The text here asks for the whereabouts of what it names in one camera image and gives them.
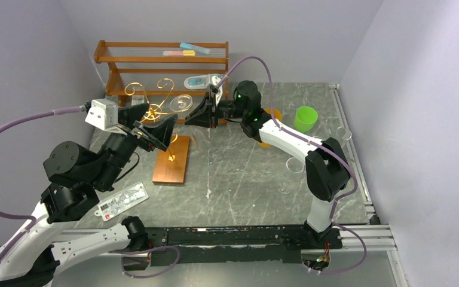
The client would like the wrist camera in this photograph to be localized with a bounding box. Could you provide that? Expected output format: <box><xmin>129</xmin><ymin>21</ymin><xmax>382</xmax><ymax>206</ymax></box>
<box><xmin>85</xmin><ymin>99</ymin><xmax>118</xmax><ymax>132</ymax></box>
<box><xmin>210</xmin><ymin>74</ymin><xmax>228</xmax><ymax>102</ymax></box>

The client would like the wooden shelf rack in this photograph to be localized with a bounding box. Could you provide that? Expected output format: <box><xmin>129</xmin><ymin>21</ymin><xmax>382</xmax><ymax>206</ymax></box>
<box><xmin>94</xmin><ymin>40</ymin><xmax>230</xmax><ymax>112</ymax></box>

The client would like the gold wire wine glass rack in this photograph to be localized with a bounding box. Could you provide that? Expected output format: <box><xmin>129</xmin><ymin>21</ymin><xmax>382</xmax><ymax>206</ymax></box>
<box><xmin>124</xmin><ymin>78</ymin><xmax>190</xmax><ymax>185</ymax></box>

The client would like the packaged item on table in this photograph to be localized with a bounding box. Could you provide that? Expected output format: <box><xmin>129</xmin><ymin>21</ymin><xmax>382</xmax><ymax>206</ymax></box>
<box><xmin>94</xmin><ymin>181</ymin><xmax>149</xmax><ymax>222</ymax></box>

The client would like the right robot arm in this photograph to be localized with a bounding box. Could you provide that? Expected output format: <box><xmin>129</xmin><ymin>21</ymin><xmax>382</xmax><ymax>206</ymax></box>
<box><xmin>185</xmin><ymin>80</ymin><xmax>350</xmax><ymax>248</ymax></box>

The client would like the clear wine glass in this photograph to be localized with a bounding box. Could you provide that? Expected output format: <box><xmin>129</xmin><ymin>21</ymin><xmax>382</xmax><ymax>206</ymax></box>
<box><xmin>277</xmin><ymin>182</ymin><xmax>296</xmax><ymax>195</ymax></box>
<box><xmin>169</xmin><ymin>94</ymin><xmax>193</xmax><ymax>113</ymax></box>

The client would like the small box on shelf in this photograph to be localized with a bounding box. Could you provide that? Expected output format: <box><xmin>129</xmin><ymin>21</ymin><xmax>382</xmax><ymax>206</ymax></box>
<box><xmin>131</xmin><ymin>94</ymin><xmax>146</xmax><ymax>106</ymax></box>

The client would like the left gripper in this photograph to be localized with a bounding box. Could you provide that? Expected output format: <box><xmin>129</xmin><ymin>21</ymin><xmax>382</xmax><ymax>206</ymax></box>
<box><xmin>96</xmin><ymin>103</ymin><xmax>180</xmax><ymax>190</ymax></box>

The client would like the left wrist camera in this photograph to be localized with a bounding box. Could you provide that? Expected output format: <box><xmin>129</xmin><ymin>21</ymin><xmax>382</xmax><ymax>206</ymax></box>
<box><xmin>85</xmin><ymin>99</ymin><xmax>118</xmax><ymax>132</ymax></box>

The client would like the small clear glass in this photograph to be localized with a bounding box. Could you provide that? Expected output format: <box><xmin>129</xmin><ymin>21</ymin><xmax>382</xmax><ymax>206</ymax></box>
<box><xmin>286</xmin><ymin>157</ymin><xmax>305</xmax><ymax>173</ymax></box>

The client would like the blue toothbrush package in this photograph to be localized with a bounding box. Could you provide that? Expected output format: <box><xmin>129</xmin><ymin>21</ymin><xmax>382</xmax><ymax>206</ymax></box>
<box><xmin>183</xmin><ymin>74</ymin><xmax>223</xmax><ymax>90</ymax></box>

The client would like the green plastic wine glass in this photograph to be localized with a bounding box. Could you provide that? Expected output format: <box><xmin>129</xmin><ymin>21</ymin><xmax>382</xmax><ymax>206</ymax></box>
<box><xmin>293</xmin><ymin>106</ymin><xmax>318</xmax><ymax>133</ymax></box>

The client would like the black base frame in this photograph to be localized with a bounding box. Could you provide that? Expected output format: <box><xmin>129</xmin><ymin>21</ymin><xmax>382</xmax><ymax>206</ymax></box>
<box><xmin>106</xmin><ymin>215</ymin><xmax>397</xmax><ymax>274</ymax></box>

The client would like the orange plastic wine glass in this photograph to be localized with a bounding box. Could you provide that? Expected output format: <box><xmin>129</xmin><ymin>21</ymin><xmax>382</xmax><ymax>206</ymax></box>
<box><xmin>258</xmin><ymin>108</ymin><xmax>283</xmax><ymax>149</ymax></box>

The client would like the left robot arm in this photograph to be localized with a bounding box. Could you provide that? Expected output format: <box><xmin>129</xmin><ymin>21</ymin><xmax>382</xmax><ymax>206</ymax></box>
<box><xmin>0</xmin><ymin>99</ymin><xmax>178</xmax><ymax>286</ymax></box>

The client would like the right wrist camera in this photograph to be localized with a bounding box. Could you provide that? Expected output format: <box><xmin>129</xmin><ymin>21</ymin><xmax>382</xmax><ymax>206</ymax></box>
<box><xmin>210</xmin><ymin>74</ymin><xmax>228</xmax><ymax>102</ymax></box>

